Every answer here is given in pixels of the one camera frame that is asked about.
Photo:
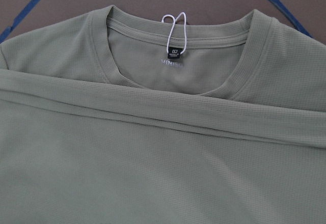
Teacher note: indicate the olive green long-sleeve shirt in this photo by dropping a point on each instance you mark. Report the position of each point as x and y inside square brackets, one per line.
[110, 118]

